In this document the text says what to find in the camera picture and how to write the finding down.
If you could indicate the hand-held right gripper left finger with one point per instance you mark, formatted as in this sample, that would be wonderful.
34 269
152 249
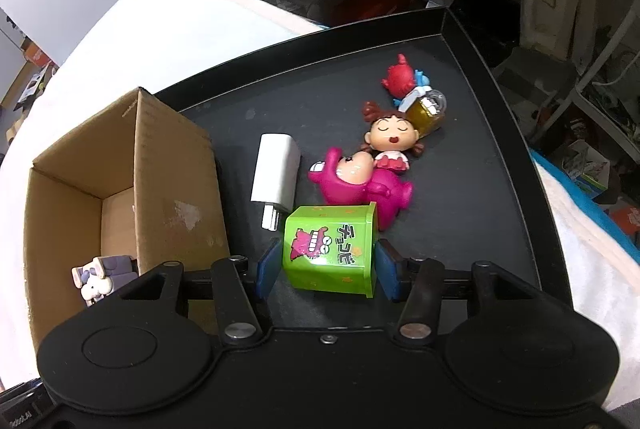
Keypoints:
268 270

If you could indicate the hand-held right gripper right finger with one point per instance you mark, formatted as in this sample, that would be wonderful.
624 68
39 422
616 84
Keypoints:
388 273

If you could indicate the green box toy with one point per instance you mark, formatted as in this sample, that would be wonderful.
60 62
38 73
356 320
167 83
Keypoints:
325 254

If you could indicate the magenta dinosaur costume figurine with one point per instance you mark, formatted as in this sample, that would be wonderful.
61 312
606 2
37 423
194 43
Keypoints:
370 191

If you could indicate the white charger plug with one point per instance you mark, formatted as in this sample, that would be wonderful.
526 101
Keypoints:
275 169

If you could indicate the black tray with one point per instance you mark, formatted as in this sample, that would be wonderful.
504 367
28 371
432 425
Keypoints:
480 189

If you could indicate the brown cardboard box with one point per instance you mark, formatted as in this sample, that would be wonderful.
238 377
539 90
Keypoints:
165 189

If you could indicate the brown-haired girl figurine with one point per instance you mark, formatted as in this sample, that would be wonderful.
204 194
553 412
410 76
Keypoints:
391 134

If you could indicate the red crab toy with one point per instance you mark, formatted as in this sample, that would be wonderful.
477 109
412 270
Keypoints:
400 76

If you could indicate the purple bunny block toy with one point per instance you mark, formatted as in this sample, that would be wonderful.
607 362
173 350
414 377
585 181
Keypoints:
100 280

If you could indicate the blue cloth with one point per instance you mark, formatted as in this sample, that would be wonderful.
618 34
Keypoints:
590 209

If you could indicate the small colourful carton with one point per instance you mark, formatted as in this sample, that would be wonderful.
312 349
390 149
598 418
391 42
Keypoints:
590 169

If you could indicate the white metal rack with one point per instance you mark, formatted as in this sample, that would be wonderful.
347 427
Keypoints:
590 74

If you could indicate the cardboard box on floor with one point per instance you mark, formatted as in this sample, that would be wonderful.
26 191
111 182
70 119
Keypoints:
37 69

